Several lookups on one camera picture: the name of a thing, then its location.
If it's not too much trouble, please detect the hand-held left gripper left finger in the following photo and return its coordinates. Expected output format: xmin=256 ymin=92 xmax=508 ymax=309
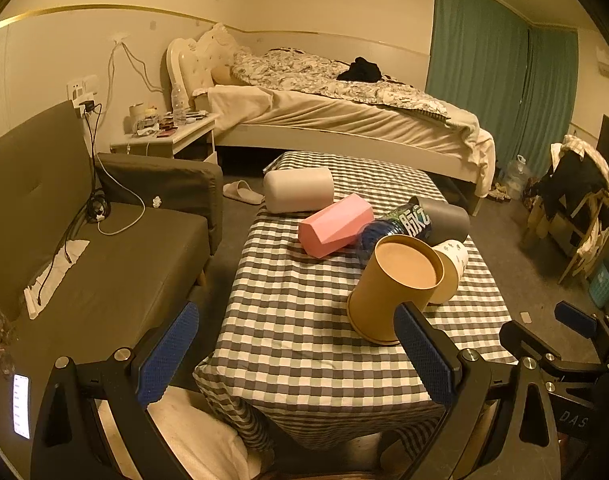
xmin=29 ymin=301 xmax=200 ymax=480

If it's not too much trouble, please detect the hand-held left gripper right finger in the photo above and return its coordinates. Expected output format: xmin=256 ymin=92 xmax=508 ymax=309
xmin=379 ymin=302 xmax=524 ymax=480

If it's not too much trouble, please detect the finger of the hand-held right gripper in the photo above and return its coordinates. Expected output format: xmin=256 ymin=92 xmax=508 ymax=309
xmin=555 ymin=301 xmax=609 ymax=357
xmin=499 ymin=319 xmax=563 ymax=363

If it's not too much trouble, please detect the brown paper cup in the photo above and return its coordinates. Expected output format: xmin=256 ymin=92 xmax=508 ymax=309
xmin=347 ymin=234 xmax=444 ymax=346

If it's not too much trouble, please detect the white paper cup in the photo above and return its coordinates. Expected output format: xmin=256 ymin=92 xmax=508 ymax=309
xmin=427 ymin=240 xmax=470 ymax=306

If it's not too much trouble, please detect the grey cup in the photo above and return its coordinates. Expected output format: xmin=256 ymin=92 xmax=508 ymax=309
xmin=417 ymin=197 xmax=471 ymax=247

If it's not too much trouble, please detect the pink hexagonal cup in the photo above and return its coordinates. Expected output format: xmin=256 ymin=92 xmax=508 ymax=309
xmin=298 ymin=193 xmax=375 ymax=261

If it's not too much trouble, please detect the beige cup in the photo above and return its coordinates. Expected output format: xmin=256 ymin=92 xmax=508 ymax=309
xmin=263 ymin=167 xmax=335 ymax=213

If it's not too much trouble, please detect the teal plastic basket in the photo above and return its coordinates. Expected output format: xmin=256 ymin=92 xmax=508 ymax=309
xmin=587 ymin=260 xmax=609 ymax=309

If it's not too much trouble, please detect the white cushion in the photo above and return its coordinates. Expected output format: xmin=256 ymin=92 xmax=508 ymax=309
xmin=97 ymin=389 xmax=252 ymax=480

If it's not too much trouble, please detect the grey sofa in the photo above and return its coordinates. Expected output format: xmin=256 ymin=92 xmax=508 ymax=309
xmin=0 ymin=100 xmax=225 ymax=411

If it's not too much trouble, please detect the blue plastic bottle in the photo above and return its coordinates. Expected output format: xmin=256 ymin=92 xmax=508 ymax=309
xmin=357 ymin=200 xmax=433 ymax=268

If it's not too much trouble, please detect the checkered tablecloth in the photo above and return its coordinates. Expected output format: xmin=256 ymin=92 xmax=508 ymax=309
xmin=193 ymin=151 xmax=518 ymax=453

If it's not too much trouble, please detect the wooden chair with clothes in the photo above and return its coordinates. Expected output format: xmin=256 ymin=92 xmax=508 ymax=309
xmin=522 ymin=135 xmax=609 ymax=287

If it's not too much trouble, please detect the white cloth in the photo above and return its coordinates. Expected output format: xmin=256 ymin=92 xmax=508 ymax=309
xmin=24 ymin=239 xmax=91 ymax=320

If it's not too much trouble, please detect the lit smartphone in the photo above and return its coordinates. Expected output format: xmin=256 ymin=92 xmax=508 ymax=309
xmin=12 ymin=374 xmax=33 ymax=441

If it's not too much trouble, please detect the clear water jug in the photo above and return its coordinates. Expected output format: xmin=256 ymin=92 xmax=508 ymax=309
xmin=505 ymin=155 xmax=530 ymax=197

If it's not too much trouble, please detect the beige slipper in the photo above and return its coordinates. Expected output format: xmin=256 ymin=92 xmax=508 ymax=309
xmin=222 ymin=180 xmax=265 ymax=205

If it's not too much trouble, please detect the green curtain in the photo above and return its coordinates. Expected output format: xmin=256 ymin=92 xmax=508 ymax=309
xmin=425 ymin=0 xmax=531 ymax=177
xmin=527 ymin=25 xmax=580 ymax=182

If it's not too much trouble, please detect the white nightstand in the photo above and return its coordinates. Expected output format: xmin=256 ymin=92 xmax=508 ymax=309
xmin=109 ymin=112 xmax=220 ymax=167

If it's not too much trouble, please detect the bed with white headboard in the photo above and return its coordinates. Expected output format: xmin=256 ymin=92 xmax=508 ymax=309
xmin=167 ymin=25 xmax=498 ymax=198

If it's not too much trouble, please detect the clear water bottle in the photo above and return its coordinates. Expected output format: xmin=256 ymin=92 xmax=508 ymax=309
xmin=171 ymin=82 xmax=188 ymax=124

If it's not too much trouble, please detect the black clothing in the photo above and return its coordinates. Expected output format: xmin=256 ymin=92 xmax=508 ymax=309
xmin=337 ymin=57 xmax=385 ymax=82

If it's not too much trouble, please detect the floral duvet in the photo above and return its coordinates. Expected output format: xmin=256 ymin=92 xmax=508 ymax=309
xmin=232 ymin=49 xmax=453 ymax=121

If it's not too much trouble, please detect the white charging cable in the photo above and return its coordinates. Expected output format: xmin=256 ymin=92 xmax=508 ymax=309
xmin=91 ymin=152 xmax=146 ymax=237

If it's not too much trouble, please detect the black charger cable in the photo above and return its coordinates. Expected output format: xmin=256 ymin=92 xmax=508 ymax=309
xmin=34 ymin=101 xmax=111 ymax=307

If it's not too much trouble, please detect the wall socket panel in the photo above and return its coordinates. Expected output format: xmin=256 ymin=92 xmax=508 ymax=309
xmin=66 ymin=75 xmax=99 ymax=98

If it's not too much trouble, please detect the white wall cable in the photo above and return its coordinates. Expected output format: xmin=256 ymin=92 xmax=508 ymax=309
xmin=108 ymin=34 xmax=166 ymax=95

